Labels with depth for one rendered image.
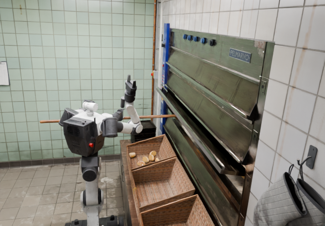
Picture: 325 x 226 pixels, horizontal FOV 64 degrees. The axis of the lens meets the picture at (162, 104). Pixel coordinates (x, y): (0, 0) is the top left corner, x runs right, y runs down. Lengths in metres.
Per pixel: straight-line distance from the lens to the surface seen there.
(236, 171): 1.53
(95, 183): 2.49
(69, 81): 3.94
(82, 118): 2.18
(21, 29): 3.96
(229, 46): 1.69
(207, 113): 1.97
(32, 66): 3.99
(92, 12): 3.82
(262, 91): 1.35
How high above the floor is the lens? 2.17
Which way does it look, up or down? 18 degrees down
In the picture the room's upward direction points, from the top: 2 degrees clockwise
